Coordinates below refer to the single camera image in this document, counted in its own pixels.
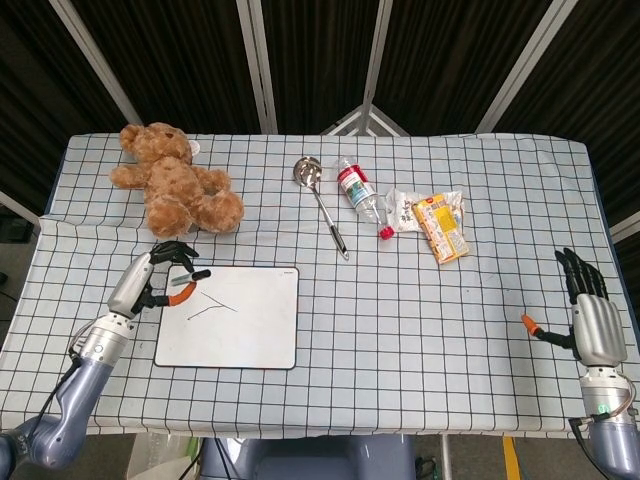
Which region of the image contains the clear plastic bottle red cap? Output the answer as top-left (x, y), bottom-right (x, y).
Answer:
top-left (335, 157), bottom-right (396, 241)

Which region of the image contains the steel ladle with black handle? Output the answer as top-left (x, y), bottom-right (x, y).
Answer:
top-left (292, 155), bottom-right (350, 260)

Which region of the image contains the yellow snack package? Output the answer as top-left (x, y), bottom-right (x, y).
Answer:
top-left (412, 195), bottom-right (472, 265)

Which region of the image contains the white drawing board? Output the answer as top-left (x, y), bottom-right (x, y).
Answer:
top-left (153, 264), bottom-right (300, 371)

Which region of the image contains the white black checked tablecloth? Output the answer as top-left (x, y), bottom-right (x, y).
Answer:
top-left (0, 132), bottom-right (640, 439)

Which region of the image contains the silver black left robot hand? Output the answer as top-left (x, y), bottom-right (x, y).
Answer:
top-left (107, 240), bottom-right (199, 319)

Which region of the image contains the dark folding screen white frame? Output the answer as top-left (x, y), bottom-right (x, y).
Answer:
top-left (0, 0), bottom-right (640, 241)

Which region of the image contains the brown plush teddy bear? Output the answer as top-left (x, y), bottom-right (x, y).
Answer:
top-left (110, 122), bottom-right (245, 240)

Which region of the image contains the marker pen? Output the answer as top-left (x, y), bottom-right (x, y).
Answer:
top-left (172, 268), bottom-right (212, 287)

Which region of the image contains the white snack bag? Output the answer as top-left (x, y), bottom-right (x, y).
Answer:
top-left (384, 187), bottom-right (466, 234)

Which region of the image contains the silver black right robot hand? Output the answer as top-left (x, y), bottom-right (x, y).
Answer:
top-left (521, 245), bottom-right (630, 367)

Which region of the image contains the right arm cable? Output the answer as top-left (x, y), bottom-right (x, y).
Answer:
top-left (569, 374), bottom-right (640, 444)

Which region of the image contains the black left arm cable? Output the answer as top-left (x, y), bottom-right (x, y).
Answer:
top-left (34, 324), bottom-right (96, 426)

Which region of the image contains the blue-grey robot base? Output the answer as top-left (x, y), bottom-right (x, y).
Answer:
top-left (199, 434), bottom-right (416, 480)

